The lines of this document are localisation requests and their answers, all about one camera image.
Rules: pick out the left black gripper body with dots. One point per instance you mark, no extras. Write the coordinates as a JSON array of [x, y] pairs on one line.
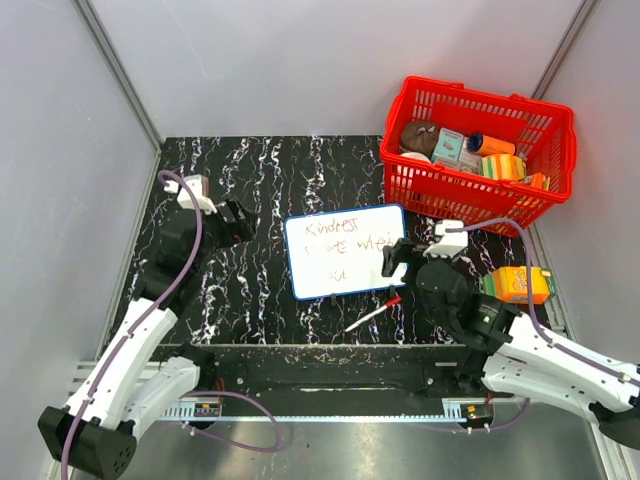
[[222, 233]]

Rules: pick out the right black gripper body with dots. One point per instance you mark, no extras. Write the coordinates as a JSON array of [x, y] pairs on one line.
[[417, 256]]

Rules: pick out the blue framed whiteboard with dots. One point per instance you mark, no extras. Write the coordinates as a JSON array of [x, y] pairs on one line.
[[341, 252]]

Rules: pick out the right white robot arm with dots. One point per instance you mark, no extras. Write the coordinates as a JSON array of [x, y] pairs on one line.
[[512, 354]]

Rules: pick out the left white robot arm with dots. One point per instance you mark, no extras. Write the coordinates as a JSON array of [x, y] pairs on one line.
[[98, 428]]

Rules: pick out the orange juice carton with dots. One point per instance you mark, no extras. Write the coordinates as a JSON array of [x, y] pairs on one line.
[[509, 284]]

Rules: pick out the white round lid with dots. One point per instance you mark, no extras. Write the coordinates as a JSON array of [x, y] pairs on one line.
[[416, 156]]

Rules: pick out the pale pink box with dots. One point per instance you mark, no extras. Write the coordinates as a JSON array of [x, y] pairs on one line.
[[468, 161]]

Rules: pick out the teal small box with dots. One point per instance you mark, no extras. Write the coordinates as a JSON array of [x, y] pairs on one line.
[[448, 147]]

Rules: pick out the brown round bun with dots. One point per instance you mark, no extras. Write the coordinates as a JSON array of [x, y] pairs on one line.
[[419, 136]]

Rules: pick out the yellow green sponge pack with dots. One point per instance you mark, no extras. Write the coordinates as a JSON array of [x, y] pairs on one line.
[[503, 167]]

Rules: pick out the orange tube blue cap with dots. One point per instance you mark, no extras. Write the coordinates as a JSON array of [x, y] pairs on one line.
[[485, 145]]

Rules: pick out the orange snack box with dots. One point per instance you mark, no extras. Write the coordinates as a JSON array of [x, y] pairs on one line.
[[536, 180]]

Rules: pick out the red plastic shopping basket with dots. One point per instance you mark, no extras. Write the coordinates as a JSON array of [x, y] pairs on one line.
[[542, 132]]

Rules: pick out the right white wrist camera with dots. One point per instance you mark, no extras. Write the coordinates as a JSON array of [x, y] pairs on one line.
[[450, 239]]

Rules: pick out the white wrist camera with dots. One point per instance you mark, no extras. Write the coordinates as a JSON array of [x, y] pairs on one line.
[[450, 239], [199, 188]]

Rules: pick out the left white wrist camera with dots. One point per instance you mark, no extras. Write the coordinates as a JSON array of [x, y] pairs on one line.
[[199, 188]]

